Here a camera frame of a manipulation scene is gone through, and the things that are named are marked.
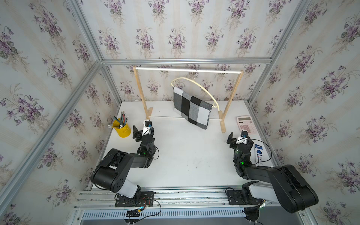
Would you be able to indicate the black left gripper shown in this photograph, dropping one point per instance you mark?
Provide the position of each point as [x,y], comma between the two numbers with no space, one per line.
[137,134]

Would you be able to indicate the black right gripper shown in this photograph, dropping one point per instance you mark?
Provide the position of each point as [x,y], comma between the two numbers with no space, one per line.
[232,140]

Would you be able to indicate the black white checkered scarf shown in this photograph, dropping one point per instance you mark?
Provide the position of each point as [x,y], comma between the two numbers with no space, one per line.
[192,109]

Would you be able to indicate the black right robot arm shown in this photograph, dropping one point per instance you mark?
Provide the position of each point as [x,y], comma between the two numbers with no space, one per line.
[280,184]

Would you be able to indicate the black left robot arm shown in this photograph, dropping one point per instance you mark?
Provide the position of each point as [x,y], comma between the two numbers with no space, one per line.
[112,171]

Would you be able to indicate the yellow pencil cup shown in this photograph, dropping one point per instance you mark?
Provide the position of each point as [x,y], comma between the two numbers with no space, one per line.
[122,131]

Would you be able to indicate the pink calculator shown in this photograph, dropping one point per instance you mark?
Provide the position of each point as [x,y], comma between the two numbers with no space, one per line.
[246,123]

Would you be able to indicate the coloured pencils bunch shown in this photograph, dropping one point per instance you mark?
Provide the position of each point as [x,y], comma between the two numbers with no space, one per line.
[122,119]

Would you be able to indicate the blue white product box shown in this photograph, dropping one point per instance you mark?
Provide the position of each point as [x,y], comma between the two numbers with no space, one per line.
[259,153]

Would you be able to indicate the wooden clothes rack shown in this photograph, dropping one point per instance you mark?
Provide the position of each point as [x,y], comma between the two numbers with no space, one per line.
[154,84]

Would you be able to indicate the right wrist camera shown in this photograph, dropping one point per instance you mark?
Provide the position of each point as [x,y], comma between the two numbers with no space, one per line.
[243,137]

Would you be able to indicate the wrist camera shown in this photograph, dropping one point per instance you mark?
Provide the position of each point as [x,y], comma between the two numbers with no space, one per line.
[243,137]
[147,127]

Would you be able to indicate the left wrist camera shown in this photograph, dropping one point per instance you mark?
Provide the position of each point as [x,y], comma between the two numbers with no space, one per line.
[147,127]

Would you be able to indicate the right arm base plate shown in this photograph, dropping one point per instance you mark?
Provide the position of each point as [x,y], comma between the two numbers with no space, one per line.
[242,196]

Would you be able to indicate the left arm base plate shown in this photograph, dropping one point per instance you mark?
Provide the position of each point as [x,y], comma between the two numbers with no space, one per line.
[135,198]

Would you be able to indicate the aluminium mounting rail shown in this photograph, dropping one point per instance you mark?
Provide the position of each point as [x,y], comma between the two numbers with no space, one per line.
[164,203]

